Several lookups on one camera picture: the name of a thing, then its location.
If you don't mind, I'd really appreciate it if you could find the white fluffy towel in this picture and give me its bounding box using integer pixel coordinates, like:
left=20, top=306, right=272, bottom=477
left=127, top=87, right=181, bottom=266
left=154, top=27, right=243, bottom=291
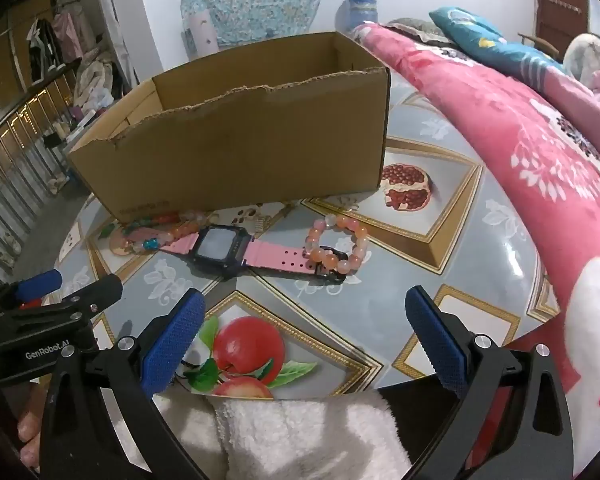
left=157, top=387, right=413, bottom=480

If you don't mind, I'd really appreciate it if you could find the blue water jug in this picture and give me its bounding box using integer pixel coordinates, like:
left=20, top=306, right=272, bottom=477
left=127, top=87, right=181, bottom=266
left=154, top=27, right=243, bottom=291
left=336, top=0, right=380, bottom=36

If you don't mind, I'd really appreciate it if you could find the mixed colour bead bracelet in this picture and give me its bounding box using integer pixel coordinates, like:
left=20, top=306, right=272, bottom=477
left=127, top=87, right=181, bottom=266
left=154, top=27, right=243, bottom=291
left=100, top=212, right=208, bottom=256

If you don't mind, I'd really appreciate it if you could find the pink floral blanket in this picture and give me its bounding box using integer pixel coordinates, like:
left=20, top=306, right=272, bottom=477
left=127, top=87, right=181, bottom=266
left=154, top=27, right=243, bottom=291
left=352, top=22, right=600, bottom=480

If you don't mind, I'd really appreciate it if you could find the pink strap digital watch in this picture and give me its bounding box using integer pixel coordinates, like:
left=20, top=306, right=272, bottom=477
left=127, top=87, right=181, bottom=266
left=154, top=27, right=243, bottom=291
left=157, top=225, right=348, bottom=281

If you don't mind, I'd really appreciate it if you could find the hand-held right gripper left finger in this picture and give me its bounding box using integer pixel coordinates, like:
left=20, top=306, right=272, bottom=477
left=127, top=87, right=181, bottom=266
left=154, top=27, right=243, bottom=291
left=40, top=287, right=211, bottom=480

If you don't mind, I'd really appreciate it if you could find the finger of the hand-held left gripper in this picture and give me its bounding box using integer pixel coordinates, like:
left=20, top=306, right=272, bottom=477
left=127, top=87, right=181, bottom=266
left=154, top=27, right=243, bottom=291
left=0, top=268, right=64, bottom=312
left=0, top=274, right=124, bottom=332

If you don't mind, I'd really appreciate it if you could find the person's left hand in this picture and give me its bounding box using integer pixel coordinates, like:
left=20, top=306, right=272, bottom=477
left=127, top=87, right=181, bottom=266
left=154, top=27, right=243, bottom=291
left=17, top=395, right=44, bottom=472

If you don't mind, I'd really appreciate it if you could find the white round cushion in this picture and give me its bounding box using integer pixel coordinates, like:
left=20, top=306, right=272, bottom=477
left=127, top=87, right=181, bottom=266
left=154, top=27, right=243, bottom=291
left=563, top=33, right=600, bottom=81

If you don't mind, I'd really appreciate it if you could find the pink hanging garment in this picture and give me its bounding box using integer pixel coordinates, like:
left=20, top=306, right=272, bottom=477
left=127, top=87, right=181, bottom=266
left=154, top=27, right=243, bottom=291
left=54, top=7, right=87, bottom=63

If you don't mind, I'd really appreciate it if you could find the metal stair railing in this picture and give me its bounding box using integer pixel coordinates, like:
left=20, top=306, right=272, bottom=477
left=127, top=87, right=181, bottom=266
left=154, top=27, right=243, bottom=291
left=0, top=57, right=88, bottom=291

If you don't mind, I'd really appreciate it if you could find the pink orange bead bracelet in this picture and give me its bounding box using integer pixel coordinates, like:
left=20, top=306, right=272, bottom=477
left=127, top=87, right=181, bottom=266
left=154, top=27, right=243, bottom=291
left=304, top=214, right=369, bottom=276

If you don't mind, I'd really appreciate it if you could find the wooden wardrobe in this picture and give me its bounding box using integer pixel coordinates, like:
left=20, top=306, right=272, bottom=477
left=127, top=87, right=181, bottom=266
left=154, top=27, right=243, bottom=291
left=0, top=0, right=56, bottom=108

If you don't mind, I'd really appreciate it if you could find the brown cardboard box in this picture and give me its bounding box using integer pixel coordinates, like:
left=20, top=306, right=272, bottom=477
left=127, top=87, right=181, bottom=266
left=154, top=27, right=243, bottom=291
left=66, top=31, right=392, bottom=223

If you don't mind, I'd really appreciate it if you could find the teal patterned pillow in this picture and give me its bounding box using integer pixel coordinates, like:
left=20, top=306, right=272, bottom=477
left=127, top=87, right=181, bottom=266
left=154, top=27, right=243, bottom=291
left=428, top=6, right=571, bottom=86

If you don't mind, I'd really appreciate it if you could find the black white hanging garment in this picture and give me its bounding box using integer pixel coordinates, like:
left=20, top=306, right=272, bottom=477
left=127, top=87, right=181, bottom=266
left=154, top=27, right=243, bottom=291
left=26, top=17, right=63, bottom=73

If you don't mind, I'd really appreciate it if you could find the pile of light clothes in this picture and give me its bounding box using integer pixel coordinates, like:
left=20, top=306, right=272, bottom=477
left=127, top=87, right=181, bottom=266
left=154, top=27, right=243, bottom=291
left=72, top=47, right=131, bottom=111

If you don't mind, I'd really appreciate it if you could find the fruit print tablecloth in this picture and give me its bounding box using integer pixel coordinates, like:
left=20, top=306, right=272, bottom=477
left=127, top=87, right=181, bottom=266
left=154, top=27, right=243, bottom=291
left=52, top=75, right=563, bottom=396

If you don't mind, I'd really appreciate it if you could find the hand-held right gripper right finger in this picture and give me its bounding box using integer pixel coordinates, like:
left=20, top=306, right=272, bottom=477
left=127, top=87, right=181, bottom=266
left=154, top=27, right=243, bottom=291
left=404, top=285, right=576, bottom=480

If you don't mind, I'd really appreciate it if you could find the brown wooden door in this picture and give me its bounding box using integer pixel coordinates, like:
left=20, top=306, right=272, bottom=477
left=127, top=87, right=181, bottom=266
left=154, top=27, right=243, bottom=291
left=534, top=0, right=591, bottom=61

